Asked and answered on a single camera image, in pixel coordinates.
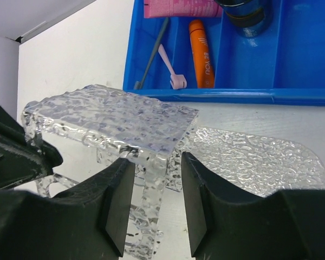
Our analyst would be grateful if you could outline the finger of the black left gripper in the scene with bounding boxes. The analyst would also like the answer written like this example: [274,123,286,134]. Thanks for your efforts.
[0,106,63,189]

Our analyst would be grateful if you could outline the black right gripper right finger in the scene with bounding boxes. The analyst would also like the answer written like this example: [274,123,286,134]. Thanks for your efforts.
[181,152,325,259]

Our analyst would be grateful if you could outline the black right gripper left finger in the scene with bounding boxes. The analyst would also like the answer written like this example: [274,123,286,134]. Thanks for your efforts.
[0,159,135,259]

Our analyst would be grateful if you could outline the clear textured acrylic stand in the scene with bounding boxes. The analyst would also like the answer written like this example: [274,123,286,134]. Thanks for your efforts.
[21,84,199,259]

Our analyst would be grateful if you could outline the blue tinted cup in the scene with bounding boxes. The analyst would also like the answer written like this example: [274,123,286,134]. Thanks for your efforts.
[215,0,272,38]

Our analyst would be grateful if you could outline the clear textured oval tray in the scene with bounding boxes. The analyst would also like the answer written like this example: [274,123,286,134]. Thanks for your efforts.
[165,126,325,198]

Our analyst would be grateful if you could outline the grey toothbrush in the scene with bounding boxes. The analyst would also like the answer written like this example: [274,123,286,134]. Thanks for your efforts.
[134,17,170,90]

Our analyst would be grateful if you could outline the pink toothbrush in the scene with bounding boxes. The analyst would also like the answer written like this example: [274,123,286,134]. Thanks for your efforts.
[158,44,187,90]

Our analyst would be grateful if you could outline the orange toothpaste tube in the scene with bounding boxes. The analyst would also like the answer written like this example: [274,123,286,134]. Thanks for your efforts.
[188,19,215,88]

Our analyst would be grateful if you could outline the pink toothpaste tube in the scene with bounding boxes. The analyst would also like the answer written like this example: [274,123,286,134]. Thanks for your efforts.
[143,0,223,18]

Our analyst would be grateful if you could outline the blue plastic divided bin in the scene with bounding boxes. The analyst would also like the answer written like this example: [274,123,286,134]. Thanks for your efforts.
[123,1,325,106]

